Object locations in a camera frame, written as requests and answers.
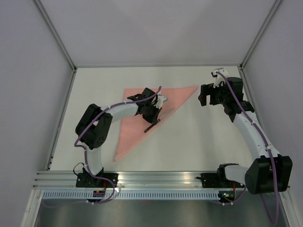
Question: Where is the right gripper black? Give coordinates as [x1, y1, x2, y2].
[198, 80, 229, 106]

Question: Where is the left aluminium frame post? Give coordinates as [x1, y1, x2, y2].
[32, 0, 77, 72]

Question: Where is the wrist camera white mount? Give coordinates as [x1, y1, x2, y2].
[211, 68, 229, 88]
[154, 95, 168, 109]

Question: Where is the purple cable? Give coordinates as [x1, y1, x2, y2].
[42, 85, 163, 209]
[213, 72, 279, 225]

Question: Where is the aluminium mounting rail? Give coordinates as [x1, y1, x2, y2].
[33, 171, 216, 190]

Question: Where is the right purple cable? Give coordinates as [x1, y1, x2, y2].
[213, 72, 279, 225]

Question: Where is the steel knife black handle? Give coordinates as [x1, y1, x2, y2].
[144, 108, 174, 133]

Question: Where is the pink cloth napkin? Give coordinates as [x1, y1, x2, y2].
[114, 86, 198, 161]

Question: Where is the white slotted cable duct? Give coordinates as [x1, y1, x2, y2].
[43, 189, 219, 200]

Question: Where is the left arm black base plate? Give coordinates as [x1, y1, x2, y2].
[76, 172, 118, 188]

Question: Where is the aluminium frame post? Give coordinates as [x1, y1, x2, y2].
[32, 0, 77, 72]
[239, 0, 284, 71]

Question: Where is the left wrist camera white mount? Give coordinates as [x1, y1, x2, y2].
[154, 95, 168, 109]

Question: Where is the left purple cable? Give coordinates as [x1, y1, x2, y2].
[42, 85, 163, 209]

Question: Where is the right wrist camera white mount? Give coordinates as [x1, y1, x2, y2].
[211, 68, 229, 88]

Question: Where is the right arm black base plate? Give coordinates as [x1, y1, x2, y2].
[196, 173, 244, 189]

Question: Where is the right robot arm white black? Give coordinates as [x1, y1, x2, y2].
[198, 77, 293, 194]

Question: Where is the right aluminium frame post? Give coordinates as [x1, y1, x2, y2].
[239, 0, 284, 71]

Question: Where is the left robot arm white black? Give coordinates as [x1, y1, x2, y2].
[74, 98, 164, 187]

